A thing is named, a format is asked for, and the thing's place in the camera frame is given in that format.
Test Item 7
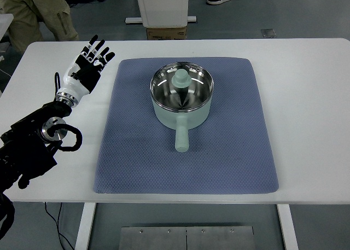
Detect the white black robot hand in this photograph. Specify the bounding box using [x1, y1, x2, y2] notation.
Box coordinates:
[55, 35, 115, 107]

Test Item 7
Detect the green pot with handle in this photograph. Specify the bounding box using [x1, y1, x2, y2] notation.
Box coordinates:
[150, 62, 214, 153]

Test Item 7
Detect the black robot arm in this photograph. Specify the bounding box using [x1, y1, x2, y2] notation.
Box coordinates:
[1, 98, 83, 237]

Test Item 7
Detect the cardboard box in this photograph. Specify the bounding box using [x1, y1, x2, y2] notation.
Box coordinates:
[146, 26, 187, 40]

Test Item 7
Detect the person in khaki trousers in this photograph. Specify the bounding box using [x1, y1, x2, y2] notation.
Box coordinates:
[1, 0, 79, 54]

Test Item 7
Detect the white side table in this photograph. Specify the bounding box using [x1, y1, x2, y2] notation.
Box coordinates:
[0, 14, 14, 39]

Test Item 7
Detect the left white table leg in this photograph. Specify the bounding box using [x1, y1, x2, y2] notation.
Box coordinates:
[74, 202, 97, 250]

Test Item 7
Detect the white table leg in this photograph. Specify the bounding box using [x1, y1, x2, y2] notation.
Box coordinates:
[277, 204, 299, 250]
[74, 202, 97, 250]

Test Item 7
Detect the blue textured mat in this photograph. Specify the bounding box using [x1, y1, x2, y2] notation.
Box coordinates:
[94, 57, 279, 194]

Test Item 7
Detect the grey floor socket cover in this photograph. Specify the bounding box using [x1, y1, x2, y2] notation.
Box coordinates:
[261, 28, 277, 38]

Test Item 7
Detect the right white table leg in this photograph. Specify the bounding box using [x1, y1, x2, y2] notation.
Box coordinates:
[277, 204, 299, 250]

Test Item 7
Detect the white pedestal base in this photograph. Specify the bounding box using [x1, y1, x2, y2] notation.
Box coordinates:
[125, 0, 197, 28]

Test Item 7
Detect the black floor cable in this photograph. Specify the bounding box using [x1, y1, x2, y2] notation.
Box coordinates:
[44, 202, 75, 250]

